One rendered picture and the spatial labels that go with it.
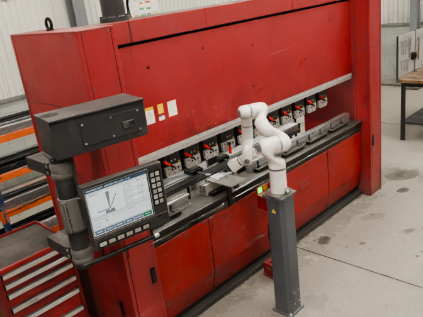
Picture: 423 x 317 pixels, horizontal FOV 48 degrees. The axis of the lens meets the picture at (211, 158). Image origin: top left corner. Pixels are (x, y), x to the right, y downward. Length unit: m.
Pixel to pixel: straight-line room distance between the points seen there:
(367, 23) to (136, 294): 3.47
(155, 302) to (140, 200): 1.08
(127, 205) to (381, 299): 2.31
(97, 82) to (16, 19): 4.83
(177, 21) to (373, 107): 2.72
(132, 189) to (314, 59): 2.74
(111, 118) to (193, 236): 1.52
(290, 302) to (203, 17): 2.22
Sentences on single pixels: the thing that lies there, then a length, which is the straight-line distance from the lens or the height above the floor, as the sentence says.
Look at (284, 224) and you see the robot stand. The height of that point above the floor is 0.79.
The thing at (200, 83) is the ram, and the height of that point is 1.77.
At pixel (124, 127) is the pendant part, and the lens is 2.45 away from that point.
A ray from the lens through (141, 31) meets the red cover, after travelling 3.23.
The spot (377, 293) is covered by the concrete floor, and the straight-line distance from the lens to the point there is 4.16.
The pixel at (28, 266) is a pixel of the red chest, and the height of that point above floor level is 0.95.
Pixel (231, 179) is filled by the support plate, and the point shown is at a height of 1.00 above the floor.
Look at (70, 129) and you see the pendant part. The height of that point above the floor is 1.88.
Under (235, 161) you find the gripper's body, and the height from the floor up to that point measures 1.08.
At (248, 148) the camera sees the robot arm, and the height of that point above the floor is 1.22.
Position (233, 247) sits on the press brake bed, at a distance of 4.04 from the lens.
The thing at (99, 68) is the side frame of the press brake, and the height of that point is 2.08.
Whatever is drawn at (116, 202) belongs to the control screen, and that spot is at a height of 1.46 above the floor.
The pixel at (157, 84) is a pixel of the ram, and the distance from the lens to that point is 3.34.
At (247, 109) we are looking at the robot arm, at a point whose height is 1.56.
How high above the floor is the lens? 2.43
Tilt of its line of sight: 20 degrees down
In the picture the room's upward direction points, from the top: 7 degrees counter-clockwise
